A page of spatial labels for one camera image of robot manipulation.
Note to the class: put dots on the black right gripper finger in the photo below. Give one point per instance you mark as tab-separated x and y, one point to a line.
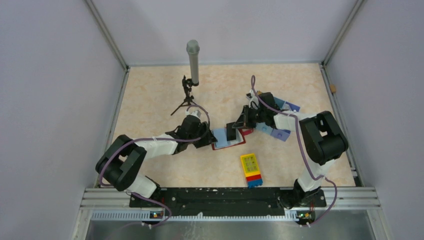
245	116
241	125

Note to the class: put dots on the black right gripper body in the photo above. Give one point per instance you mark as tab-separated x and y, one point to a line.
257	116

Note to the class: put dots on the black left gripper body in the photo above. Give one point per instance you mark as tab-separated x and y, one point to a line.
200	130

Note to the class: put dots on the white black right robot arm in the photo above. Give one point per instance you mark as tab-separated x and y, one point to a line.
321	140

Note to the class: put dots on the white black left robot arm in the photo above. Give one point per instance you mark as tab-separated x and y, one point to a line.
121	163

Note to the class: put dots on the blue three-slot card box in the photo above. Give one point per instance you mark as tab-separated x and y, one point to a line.
282	125

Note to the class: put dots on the black tripod stand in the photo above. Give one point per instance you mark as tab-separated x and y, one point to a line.
187	84

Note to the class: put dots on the yellow red blue toy block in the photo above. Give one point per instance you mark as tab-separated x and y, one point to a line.
251	170

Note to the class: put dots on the grey microphone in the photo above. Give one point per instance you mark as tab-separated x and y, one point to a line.
193	50

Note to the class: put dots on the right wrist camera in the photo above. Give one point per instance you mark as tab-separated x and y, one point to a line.
253	100

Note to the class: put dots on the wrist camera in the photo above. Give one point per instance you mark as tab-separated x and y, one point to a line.
195	113
253	100

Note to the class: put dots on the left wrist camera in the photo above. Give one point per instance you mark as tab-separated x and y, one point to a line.
195	113

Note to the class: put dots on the small tan object on rail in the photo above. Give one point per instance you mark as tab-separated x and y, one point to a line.
332	88

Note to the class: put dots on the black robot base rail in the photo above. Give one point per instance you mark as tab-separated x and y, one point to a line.
235	201

